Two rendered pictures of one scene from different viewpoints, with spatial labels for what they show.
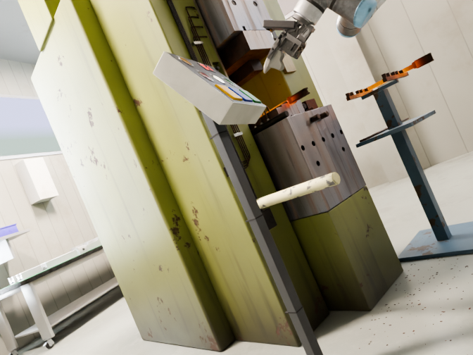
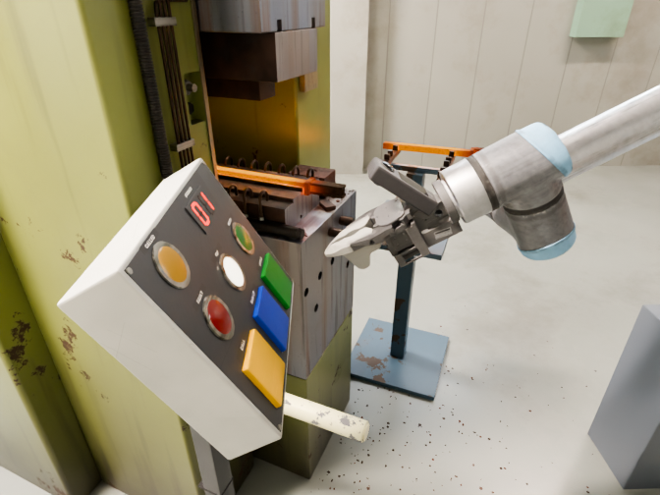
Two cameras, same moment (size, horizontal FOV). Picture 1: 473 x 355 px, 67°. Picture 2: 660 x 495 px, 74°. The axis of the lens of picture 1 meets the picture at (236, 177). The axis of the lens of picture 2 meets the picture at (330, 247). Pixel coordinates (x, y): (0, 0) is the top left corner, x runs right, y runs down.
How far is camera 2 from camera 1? 97 cm
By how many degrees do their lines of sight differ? 38
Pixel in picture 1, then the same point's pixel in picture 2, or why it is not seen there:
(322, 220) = (293, 383)
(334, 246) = not seen: hidden behind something
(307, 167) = (302, 322)
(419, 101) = (402, 87)
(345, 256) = (304, 427)
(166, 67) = (113, 313)
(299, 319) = not seen: outside the picture
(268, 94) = (255, 105)
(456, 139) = not seen: hidden behind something
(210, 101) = (223, 420)
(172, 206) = (14, 304)
